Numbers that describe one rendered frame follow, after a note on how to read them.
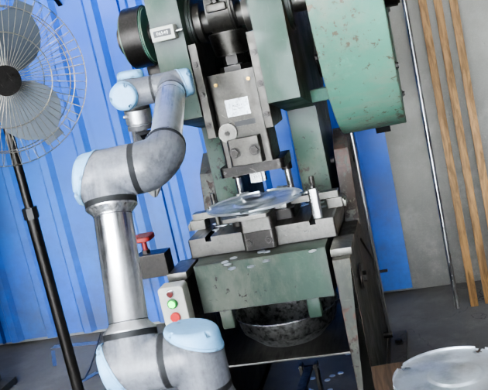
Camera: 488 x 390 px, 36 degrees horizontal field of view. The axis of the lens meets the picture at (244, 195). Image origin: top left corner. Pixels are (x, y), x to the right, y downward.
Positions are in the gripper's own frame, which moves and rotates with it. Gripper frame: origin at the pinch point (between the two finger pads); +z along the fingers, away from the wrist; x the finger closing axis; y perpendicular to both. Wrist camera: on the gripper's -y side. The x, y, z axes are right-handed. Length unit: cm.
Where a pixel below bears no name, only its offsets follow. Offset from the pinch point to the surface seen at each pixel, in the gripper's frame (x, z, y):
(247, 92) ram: -32.4, -23.1, -3.1
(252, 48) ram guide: -34.1, -35.6, -7.9
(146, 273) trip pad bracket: 7.1, 23.0, 1.3
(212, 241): -14.4, 18.8, -0.6
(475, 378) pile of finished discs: -41, 41, -81
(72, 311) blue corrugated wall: 5, 88, 168
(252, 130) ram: -32.0, -11.9, -3.6
